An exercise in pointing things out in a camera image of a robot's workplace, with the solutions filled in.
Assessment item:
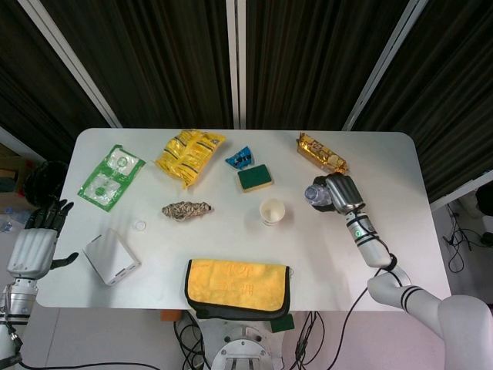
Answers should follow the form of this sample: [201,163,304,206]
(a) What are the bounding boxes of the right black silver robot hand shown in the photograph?
[312,173,366,215]

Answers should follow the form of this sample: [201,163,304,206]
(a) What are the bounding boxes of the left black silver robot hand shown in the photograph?
[8,198,80,278]

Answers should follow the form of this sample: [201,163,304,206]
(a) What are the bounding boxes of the clear plastic water bottle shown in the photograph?
[304,183,332,209]

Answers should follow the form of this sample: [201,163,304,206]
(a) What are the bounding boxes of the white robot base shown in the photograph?
[210,319,286,370]

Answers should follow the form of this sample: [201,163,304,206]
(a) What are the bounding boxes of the white paper cup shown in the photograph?
[259,198,287,227]

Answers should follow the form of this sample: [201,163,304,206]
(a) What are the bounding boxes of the gold biscuit package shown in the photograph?
[295,132,350,173]

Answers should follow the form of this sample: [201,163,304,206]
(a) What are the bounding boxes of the black office chair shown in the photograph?
[23,160,70,209]

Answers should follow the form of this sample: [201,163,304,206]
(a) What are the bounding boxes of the white cardboard box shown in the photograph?
[82,227,142,287]

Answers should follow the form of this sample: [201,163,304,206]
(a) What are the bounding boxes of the brown cardboard box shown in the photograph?
[0,143,43,217]

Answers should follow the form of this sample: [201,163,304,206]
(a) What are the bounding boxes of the green yellow sponge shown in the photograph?
[236,163,275,193]

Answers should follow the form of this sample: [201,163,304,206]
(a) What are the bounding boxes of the green white plastic bag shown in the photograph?
[76,143,146,212]

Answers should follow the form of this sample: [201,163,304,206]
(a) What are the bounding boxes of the yellow towel with black trim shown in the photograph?
[183,258,292,320]

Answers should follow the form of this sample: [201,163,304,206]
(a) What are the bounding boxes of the green scouring pad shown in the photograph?
[270,314,296,333]

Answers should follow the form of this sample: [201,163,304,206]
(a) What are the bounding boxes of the yellow snack bag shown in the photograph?
[154,129,226,190]

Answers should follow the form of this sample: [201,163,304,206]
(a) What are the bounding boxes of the black pleated curtain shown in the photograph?
[0,0,493,204]

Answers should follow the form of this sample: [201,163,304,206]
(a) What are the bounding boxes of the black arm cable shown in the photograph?
[338,210,400,370]

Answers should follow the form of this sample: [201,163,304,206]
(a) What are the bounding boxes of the white frame post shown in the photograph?
[27,0,123,129]
[225,0,248,130]
[341,0,429,131]

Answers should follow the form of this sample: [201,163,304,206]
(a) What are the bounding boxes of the black floor cable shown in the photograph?
[172,311,216,370]
[293,310,328,370]

